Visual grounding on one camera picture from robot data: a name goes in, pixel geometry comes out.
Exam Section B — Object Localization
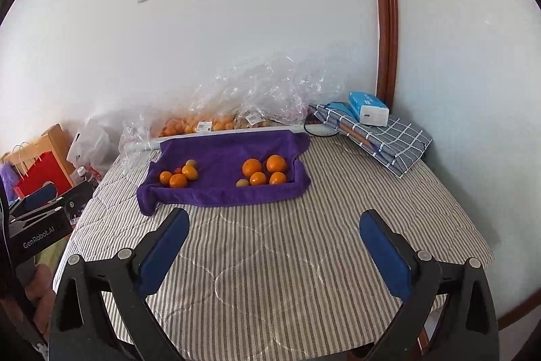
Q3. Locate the grey checkered cloth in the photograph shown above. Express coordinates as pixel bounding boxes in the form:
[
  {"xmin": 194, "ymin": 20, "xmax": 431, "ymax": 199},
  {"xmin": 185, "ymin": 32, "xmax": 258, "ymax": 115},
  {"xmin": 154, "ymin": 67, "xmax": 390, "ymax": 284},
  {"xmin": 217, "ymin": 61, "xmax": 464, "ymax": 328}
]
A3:
[{"xmin": 308, "ymin": 102, "xmax": 434, "ymax": 178}]

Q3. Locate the crumpled clear plastic bag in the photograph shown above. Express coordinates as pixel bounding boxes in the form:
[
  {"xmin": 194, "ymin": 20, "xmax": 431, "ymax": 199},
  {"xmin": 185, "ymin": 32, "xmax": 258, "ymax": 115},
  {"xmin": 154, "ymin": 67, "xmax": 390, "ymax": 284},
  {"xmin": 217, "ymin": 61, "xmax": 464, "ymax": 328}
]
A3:
[{"xmin": 190, "ymin": 52, "xmax": 351, "ymax": 125}]

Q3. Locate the person's left hand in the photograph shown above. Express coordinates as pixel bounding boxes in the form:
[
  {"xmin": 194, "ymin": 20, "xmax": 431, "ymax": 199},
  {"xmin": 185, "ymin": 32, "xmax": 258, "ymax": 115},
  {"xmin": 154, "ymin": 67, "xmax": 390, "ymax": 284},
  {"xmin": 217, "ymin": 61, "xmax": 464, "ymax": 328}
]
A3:
[{"xmin": 23, "ymin": 264, "xmax": 56, "ymax": 302}]

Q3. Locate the red paper bag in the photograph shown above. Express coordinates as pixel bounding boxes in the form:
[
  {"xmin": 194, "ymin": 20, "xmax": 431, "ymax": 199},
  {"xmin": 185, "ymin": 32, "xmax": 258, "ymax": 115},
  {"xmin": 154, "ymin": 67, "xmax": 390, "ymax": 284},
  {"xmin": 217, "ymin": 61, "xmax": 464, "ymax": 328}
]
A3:
[{"xmin": 14, "ymin": 152, "xmax": 70, "ymax": 199}]

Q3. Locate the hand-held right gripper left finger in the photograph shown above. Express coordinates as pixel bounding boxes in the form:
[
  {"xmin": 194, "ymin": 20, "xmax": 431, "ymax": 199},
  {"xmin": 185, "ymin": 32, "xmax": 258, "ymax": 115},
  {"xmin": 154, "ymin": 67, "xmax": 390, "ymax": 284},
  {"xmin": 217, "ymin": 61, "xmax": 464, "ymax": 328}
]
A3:
[{"xmin": 50, "ymin": 207, "xmax": 190, "ymax": 361}]

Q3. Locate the brown wooden door frame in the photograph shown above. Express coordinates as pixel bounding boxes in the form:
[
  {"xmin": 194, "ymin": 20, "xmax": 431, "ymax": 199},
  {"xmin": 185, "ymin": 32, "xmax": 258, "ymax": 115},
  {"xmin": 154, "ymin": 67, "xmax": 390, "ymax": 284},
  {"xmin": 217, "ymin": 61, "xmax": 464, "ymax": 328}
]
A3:
[{"xmin": 366, "ymin": 0, "xmax": 400, "ymax": 112}]

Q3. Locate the black cable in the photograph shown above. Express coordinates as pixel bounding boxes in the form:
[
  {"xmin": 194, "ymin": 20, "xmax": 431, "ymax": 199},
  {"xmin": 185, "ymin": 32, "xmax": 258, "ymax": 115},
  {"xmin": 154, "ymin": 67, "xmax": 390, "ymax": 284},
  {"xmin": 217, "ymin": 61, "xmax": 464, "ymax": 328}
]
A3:
[{"xmin": 303, "ymin": 113, "xmax": 339, "ymax": 137}]

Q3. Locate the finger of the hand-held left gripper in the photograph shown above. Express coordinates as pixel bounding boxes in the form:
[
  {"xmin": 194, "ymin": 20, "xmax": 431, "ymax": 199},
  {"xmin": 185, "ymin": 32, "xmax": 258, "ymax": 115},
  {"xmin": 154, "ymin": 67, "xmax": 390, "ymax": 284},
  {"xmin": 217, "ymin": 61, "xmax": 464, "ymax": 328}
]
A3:
[
  {"xmin": 16, "ymin": 182, "xmax": 60, "ymax": 206},
  {"xmin": 8, "ymin": 198, "xmax": 65, "ymax": 225}
]

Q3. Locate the bag of small oranges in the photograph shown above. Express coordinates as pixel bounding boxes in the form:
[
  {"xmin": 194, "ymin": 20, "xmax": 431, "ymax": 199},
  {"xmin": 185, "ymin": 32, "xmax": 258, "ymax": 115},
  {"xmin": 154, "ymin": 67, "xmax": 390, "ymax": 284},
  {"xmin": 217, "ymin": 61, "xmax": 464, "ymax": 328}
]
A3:
[{"xmin": 162, "ymin": 113, "xmax": 236, "ymax": 137}]

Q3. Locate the blue white tissue pack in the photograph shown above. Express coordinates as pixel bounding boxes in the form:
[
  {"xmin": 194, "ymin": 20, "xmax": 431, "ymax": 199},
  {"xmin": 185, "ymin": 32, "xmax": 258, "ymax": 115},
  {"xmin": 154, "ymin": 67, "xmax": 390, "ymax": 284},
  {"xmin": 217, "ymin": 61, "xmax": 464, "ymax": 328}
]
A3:
[{"xmin": 348, "ymin": 91, "xmax": 390, "ymax": 127}]

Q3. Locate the striped grey white blanket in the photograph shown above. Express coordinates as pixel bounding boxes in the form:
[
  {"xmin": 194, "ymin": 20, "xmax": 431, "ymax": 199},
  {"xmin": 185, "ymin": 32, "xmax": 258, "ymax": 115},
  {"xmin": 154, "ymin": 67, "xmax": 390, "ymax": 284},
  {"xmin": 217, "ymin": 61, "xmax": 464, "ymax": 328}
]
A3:
[{"xmin": 51, "ymin": 133, "xmax": 495, "ymax": 353}]

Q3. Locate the purple fluffy object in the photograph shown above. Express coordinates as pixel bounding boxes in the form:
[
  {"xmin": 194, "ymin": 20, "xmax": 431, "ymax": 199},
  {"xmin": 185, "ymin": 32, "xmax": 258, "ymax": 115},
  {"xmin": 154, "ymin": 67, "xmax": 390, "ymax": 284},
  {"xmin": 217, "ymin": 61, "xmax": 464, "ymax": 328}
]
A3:
[{"xmin": 0, "ymin": 162, "xmax": 18, "ymax": 197}]

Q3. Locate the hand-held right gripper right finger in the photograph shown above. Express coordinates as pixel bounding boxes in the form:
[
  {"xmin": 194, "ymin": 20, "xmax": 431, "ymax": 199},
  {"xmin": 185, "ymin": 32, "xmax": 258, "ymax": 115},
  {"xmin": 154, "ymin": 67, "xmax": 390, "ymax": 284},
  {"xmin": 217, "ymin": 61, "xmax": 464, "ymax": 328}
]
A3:
[{"xmin": 359, "ymin": 209, "xmax": 499, "ymax": 361}]

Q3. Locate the white plastic bag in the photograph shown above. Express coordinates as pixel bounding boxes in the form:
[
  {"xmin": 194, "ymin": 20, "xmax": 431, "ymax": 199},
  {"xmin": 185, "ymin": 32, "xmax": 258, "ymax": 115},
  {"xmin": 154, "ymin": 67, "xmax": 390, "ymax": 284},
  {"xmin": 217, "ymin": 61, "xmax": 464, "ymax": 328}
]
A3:
[{"xmin": 67, "ymin": 113, "xmax": 117, "ymax": 169}]

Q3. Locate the purple towel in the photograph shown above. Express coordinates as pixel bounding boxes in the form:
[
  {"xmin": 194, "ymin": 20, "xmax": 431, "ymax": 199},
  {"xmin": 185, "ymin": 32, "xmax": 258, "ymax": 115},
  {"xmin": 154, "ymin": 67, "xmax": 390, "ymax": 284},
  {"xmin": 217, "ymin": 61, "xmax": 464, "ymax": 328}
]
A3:
[{"xmin": 136, "ymin": 131, "xmax": 311, "ymax": 217}]

